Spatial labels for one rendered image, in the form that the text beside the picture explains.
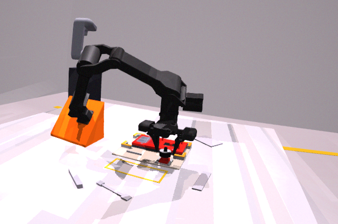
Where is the white rectangular bar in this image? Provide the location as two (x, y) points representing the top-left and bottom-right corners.
(68, 167), (83, 189)

